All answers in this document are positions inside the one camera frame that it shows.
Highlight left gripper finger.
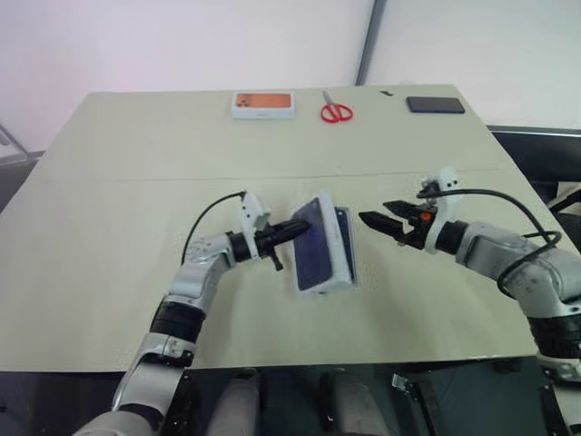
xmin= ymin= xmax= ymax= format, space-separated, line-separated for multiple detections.
xmin=271 ymin=220 xmax=313 ymax=235
xmin=272 ymin=230 xmax=305 ymax=248

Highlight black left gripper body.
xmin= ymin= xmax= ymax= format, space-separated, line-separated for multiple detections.
xmin=254 ymin=224 xmax=286 ymax=273

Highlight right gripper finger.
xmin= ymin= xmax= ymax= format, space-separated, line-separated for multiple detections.
xmin=382 ymin=199 xmax=425 ymax=221
xmin=357 ymin=210 xmax=413 ymax=242

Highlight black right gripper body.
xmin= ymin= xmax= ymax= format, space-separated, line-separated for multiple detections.
xmin=398 ymin=205 xmax=439 ymax=251

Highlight blue smartphone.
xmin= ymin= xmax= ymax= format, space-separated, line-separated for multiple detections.
xmin=290 ymin=196 xmax=338 ymax=292

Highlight white phone box bottom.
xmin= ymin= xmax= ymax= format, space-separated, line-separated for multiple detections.
xmin=296 ymin=189 xmax=356 ymax=302

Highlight orange printed phone box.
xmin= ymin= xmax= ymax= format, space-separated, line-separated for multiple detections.
xmin=231 ymin=91 xmax=298 ymax=122

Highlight dark flat smartphone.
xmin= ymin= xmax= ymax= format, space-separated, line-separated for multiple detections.
xmin=405 ymin=95 xmax=467 ymax=115

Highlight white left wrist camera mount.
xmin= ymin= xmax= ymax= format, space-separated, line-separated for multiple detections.
xmin=238 ymin=191 xmax=272 ymax=261

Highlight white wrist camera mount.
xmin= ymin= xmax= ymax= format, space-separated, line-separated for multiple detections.
xmin=419 ymin=166 xmax=461 ymax=252
xmin=238 ymin=191 xmax=272 ymax=261

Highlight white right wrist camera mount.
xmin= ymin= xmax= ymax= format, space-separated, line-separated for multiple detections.
xmin=419 ymin=166 xmax=461 ymax=252

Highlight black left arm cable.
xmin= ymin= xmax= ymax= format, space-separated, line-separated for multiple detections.
xmin=181 ymin=191 xmax=247 ymax=265

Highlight red handled scissors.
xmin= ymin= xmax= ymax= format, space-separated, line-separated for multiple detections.
xmin=320 ymin=90 xmax=355 ymax=124

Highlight white chair frame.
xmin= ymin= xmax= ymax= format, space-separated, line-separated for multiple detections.
xmin=547 ymin=181 xmax=581 ymax=213

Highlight black table leg bracket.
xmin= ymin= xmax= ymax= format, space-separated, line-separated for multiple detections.
xmin=391 ymin=372 xmax=449 ymax=436

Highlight grey metal post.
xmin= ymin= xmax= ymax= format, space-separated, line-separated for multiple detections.
xmin=354 ymin=0 xmax=389 ymax=87

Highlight grey metal frame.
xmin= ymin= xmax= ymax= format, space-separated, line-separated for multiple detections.
xmin=0 ymin=121 xmax=47 ymax=170

